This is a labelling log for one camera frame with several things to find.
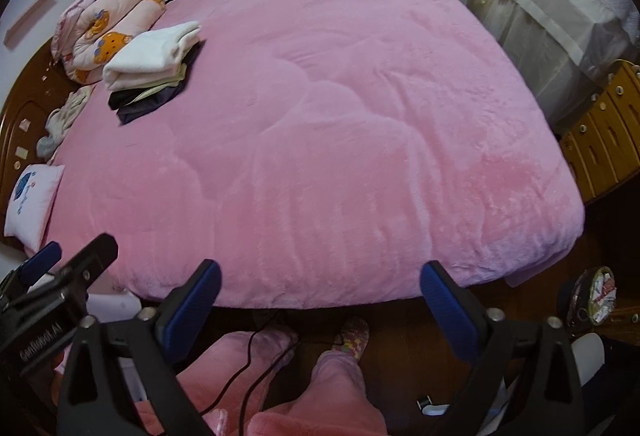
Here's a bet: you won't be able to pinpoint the pink plush bed blanket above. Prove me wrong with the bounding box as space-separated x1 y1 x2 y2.
47 0 585 309

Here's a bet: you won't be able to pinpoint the small white printed pillow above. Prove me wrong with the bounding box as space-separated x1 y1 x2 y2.
3 164 65 253

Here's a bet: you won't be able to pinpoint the patterned slipper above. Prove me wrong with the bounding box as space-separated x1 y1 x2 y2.
332 319 370 361

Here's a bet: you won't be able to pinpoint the round patterned tin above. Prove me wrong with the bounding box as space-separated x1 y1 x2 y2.
567 266 617 326

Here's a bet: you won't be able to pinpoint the wooden drawer cabinet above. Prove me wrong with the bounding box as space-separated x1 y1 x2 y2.
560 60 639 204

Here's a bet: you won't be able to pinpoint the pink pajama legs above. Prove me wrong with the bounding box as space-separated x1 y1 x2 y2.
134 328 388 436

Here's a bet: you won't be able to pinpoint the cream crumpled cloth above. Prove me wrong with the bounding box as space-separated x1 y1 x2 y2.
36 85 94 161

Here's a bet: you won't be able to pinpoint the green and black folded clothes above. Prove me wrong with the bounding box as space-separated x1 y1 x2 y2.
107 42 205 125

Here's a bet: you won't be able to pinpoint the white fuzzy cardigan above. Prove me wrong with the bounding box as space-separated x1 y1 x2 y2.
102 21 202 92

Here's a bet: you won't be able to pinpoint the black cable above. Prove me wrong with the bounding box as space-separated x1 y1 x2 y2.
199 328 302 436

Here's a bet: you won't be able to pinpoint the pink cartoon bear quilt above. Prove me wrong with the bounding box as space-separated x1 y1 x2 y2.
51 0 165 85

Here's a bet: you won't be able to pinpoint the wooden headboard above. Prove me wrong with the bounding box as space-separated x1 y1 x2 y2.
1 40 79 226

